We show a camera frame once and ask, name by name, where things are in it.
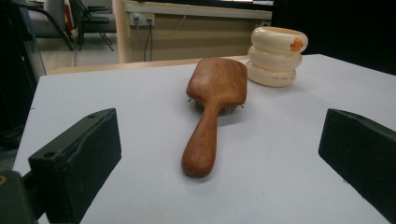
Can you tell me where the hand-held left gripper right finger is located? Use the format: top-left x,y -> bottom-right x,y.
318,107 -> 396,224

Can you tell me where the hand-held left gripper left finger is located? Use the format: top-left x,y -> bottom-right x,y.
27,107 -> 122,224

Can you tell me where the cream ribbed holder cup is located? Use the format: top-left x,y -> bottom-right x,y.
246,26 -> 309,89

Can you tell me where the wooden hairbrush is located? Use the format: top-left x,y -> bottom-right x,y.
180,56 -> 248,179

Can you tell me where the dark cabinet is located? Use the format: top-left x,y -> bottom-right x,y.
0,0 -> 48,150

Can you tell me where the black folding chair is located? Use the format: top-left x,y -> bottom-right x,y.
68,0 -> 115,52

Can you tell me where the grey chair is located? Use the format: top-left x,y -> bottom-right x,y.
27,0 -> 76,52

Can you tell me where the light wooden desk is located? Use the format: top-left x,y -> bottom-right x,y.
112,0 -> 274,64

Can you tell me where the black power cable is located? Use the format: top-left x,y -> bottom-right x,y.
143,23 -> 154,63

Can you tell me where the white wall socket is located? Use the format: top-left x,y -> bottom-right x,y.
130,12 -> 156,27

